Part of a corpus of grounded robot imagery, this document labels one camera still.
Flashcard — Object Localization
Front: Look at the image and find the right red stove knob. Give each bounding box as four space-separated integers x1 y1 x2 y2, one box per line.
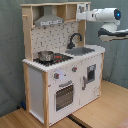
71 65 79 73

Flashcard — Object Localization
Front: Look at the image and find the grey range hood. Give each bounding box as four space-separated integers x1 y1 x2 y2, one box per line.
34 5 64 27

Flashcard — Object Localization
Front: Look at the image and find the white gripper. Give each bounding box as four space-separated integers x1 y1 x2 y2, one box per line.
77 11 96 21

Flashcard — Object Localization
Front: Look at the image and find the black toy faucet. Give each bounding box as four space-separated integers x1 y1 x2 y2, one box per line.
67 33 82 49

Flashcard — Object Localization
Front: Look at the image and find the toy microwave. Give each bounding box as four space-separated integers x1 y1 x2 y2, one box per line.
66 3 90 21

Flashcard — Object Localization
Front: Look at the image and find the red stove knob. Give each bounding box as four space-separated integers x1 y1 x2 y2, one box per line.
54 73 60 79
71 65 79 73

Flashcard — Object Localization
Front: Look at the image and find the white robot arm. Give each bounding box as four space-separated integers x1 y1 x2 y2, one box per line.
77 8 128 42

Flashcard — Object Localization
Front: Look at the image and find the wooden toy kitchen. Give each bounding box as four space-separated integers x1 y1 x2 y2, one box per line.
22 2 105 127

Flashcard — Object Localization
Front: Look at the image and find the black toy stovetop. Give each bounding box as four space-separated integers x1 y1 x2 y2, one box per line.
34 53 71 67

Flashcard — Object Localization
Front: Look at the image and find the small metal pot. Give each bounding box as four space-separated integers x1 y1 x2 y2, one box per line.
38 51 54 61

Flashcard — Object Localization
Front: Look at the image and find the left red stove knob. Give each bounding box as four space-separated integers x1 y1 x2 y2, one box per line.
54 73 60 79

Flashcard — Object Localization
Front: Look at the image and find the oven door with handle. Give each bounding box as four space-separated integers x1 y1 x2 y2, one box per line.
55 82 74 111

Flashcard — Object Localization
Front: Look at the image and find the grey toy sink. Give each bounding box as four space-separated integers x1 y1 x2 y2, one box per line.
66 47 94 56

